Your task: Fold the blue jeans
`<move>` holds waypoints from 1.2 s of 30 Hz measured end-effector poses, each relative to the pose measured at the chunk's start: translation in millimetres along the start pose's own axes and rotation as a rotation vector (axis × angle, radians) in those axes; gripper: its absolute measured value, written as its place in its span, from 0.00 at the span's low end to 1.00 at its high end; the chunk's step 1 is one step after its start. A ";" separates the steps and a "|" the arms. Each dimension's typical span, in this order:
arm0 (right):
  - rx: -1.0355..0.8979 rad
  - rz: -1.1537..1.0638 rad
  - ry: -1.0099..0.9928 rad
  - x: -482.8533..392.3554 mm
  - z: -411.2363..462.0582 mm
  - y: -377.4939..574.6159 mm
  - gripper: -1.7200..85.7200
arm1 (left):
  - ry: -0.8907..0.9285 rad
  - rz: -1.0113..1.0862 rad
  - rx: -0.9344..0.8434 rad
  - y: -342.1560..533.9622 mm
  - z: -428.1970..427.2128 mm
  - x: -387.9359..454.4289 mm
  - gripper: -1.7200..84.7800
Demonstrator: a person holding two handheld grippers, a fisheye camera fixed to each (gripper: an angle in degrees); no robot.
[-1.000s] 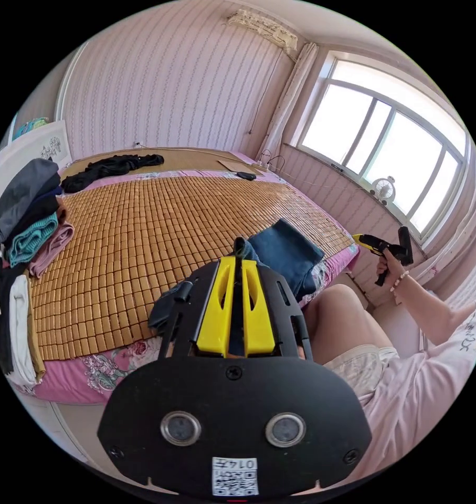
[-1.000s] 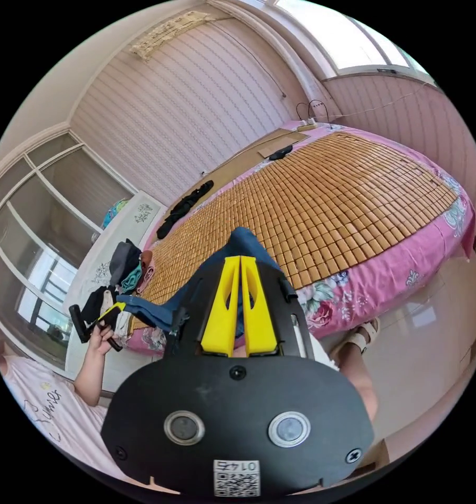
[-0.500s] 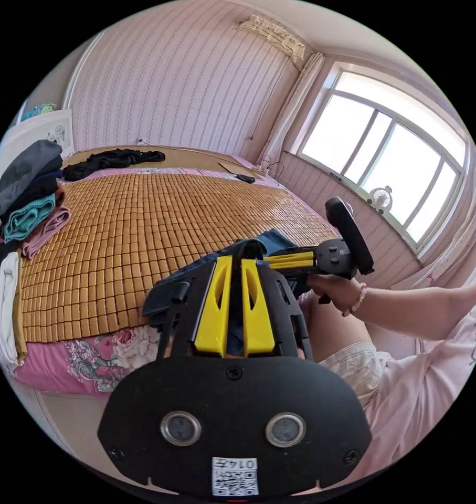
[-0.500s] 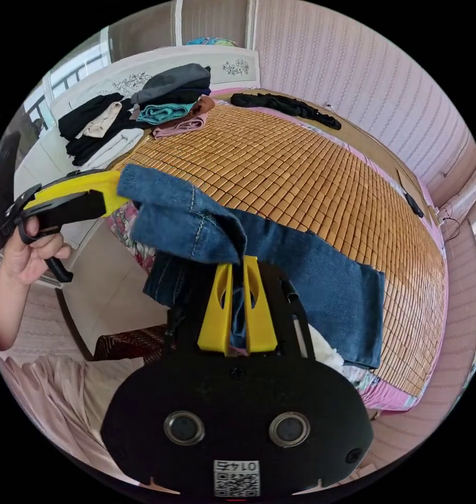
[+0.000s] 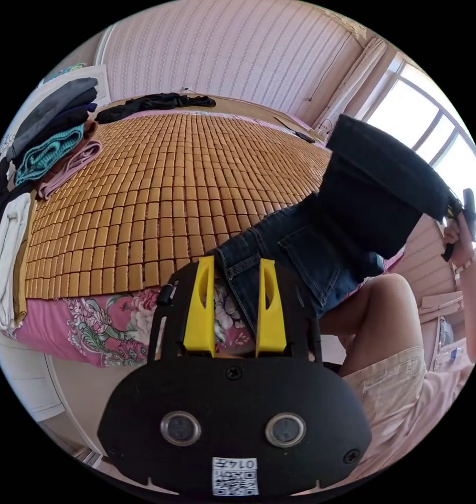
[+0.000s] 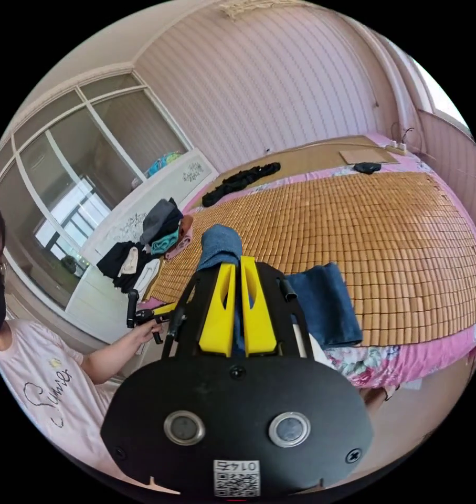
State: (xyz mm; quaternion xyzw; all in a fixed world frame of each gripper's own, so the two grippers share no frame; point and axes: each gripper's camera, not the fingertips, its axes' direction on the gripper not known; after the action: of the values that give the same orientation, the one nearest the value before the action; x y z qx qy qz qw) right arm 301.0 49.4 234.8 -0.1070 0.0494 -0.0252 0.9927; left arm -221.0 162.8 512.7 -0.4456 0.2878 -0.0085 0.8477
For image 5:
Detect blue jeans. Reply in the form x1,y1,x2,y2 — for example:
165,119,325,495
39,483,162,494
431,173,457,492
213,114,452,331

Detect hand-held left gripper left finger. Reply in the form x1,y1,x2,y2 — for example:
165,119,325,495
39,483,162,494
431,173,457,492
182,255,217,358

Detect white cupboard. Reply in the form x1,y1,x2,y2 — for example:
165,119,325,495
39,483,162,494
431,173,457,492
0,340,107,467

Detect person's right hand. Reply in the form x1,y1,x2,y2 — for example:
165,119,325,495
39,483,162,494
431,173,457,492
443,212,476,272

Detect person's body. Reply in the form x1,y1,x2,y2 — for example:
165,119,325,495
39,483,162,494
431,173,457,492
319,273,476,482

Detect black garment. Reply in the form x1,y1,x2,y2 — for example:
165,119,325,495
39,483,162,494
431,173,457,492
94,92,217,125

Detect bed with woven mat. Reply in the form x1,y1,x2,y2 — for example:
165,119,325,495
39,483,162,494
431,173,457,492
1,93,410,369

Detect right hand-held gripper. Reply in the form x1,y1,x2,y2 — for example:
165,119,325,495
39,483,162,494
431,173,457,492
440,198,465,263

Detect pale curtain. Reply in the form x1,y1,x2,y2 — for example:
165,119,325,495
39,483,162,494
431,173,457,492
320,37,400,137

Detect window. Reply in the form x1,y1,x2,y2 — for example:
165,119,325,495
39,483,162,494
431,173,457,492
362,59,476,253

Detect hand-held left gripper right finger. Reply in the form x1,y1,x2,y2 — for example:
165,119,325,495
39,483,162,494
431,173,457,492
255,258,288,358

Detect pile of clothes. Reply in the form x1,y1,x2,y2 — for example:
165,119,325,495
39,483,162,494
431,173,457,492
0,77,104,331

